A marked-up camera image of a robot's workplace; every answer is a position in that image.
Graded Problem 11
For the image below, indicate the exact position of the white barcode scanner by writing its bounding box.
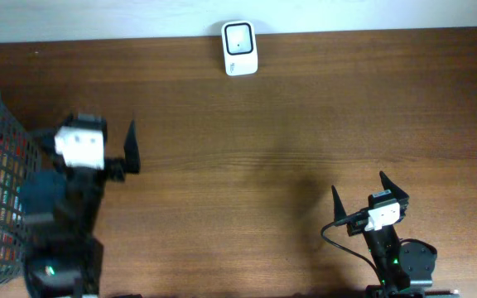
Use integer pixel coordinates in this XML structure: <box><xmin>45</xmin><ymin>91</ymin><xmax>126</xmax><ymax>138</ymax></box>
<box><xmin>221</xmin><ymin>21</ymin><xmax>258</xmax><ymax>76</ymax></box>

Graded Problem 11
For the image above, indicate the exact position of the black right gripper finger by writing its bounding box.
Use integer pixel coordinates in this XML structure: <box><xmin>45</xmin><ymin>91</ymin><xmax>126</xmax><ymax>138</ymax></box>
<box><xmin>379</xmin><ymin>171</ymin><xmax>409</xmax><ymax>200</ymax></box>
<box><xmin>331</xmin><ymin>185</ymin><xmax>347</xmax><ymax>223</ymax></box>

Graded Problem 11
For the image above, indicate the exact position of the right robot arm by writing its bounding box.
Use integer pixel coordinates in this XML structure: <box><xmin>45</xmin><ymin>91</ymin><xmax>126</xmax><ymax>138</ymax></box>
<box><xmin>320</xmin><ymin>171</ymin><xmax>437</xmax><ymax>297</ymax></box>

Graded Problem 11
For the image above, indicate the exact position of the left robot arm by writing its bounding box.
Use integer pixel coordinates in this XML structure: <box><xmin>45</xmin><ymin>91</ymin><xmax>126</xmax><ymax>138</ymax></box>
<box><xmin>19</xmin><ymin>114</ymin><xmax>141</xmax><ymax>297</ymax></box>

